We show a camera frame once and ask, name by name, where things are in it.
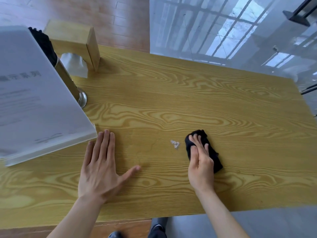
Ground person's right hand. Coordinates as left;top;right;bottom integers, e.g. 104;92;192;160
188;133;215;194

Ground person's left hand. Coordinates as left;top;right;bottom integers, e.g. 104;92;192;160
78;129;141;203

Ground black cleaning cloth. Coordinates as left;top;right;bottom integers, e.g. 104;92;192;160
185;129;223;174

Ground person's right forearm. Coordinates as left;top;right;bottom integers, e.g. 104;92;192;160
195;188;250;238

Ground person's left forearm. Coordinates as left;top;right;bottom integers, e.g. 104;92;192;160
47;195;107;238

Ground person's dark trouser leg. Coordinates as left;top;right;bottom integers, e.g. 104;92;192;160
148;217;169;238

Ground steel cylinder holder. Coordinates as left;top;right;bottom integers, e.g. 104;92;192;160
54;58;88;109

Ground clear acrylic sign stand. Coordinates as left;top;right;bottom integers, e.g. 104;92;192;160
0;25;98;167

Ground white tissue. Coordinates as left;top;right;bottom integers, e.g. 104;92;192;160
60;53;88;79

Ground wooden tissue box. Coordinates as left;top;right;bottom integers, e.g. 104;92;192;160
43;19;101;72

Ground black metal chair leg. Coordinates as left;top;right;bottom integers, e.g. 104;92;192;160
300;84;317;95

